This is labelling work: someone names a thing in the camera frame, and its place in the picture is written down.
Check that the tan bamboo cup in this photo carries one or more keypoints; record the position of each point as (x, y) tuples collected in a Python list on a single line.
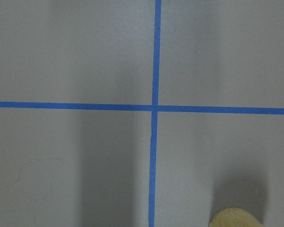
[(234, 217)]

